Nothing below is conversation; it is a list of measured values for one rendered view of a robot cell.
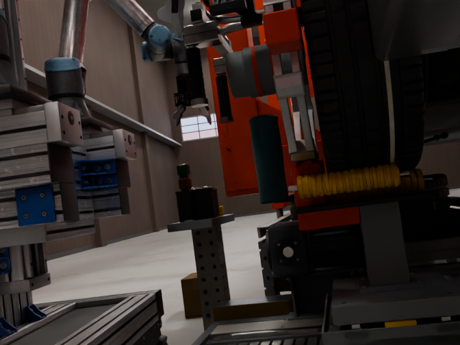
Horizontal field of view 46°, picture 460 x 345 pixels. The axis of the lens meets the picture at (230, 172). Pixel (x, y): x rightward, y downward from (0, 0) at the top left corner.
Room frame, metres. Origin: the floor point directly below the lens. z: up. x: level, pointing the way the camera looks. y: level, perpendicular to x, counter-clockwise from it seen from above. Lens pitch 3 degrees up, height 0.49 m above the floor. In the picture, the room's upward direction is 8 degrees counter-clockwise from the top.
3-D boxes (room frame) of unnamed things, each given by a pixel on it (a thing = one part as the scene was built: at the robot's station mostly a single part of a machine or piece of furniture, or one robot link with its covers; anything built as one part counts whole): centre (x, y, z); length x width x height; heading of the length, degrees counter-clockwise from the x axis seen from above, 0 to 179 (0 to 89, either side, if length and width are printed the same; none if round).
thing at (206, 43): (1.36, 0.02, 0.93); 0.09 x 0.05 x 0.05; 79
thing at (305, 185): (1.35, -0.29, 0.51); 0.29 x 0.06 x 0.06; 79
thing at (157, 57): (1.97, 0.21, 1.09); 0.11 x 0.11 x 0.08; 12
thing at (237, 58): (1.50, -0.14, 0.85); 0.21 x 0.14 x 0.14; 79
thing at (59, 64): (1.79, 0.51, 0.98); 0.13 x 0.12 x 0.14; 12
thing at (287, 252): (1.83, -0.30, 0.26); 0.42 x 0.18 x 0.35; 79
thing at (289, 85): (1.48, -0.21, 0.85); 0.54 x 0.07 x 0.54; 169
